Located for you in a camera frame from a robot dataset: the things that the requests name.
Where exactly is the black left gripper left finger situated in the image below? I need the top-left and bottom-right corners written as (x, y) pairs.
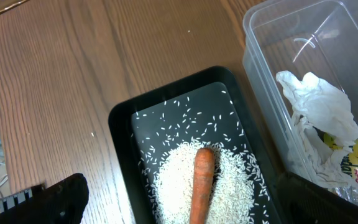
top-left (0, 173), bottom-right (89, 224)

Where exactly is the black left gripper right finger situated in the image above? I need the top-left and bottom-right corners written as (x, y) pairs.
top-left (277, 172), bottom-right (358, 224)

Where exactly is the white rice pile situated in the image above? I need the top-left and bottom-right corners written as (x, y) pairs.
top-left (152, 142), bottom-right (254, 223)

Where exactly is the white tissue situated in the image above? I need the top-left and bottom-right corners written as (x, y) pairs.
top-left (276, 71), bottom-right (358, 188)

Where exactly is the orange carrot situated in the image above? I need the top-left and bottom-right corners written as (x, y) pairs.
top-left (190, 147), bottom-right (214, 224)

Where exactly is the black tray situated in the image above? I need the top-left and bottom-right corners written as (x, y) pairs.
top-left (108, 66), bottom-right (286, 223)

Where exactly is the clear plastic bin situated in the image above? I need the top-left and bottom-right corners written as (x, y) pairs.
top-left (243, 0), bottom-right (358, 184)

